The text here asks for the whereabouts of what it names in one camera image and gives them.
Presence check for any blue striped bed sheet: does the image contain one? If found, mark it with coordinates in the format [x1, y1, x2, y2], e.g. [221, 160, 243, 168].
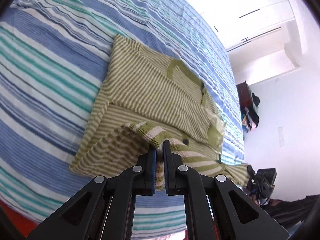
[1, 0, 244, 239]

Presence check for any green striped knit cardigan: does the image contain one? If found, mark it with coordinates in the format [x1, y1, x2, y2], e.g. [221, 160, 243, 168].
[69, 35, 249, 190]

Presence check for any orange red blanket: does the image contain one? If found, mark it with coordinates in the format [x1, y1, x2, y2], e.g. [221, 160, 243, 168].
[1, 201, 38, 237]

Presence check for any pile of clothes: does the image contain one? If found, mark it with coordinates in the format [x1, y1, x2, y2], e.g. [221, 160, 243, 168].
[241, 93, 260, 133]

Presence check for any dark wooden dresser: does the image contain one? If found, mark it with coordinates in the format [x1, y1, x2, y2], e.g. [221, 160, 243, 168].
[236, 81, 253, 108]

